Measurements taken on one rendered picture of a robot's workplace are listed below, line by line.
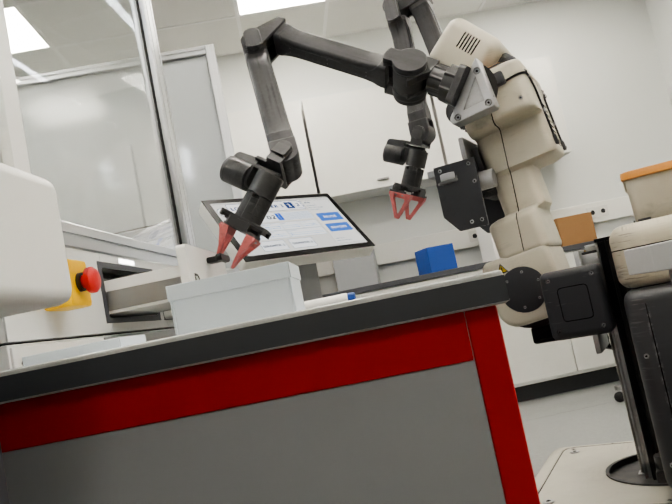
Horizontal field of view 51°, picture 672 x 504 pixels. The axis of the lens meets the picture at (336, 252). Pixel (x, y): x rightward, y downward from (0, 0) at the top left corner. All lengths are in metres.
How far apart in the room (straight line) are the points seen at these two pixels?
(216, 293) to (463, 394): 0.26
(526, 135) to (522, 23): 4.13
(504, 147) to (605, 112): 4.11
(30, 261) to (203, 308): 0.22
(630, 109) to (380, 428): 5.32
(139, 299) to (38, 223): 0.74
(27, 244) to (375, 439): 0.34
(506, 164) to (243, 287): 1.07
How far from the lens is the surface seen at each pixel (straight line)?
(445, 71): 1.58
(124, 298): 1.31
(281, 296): 0.70
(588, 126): 5.70
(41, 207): 0.59
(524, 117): 1.69
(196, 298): 0.72
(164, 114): 1.99
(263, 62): 1.68
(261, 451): 0.67
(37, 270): 0.56
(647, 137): 5.86
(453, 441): 0.66
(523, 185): 1.69
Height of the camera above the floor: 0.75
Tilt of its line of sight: 5 degrees up
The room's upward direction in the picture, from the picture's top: 11 degrees counter-clockwise
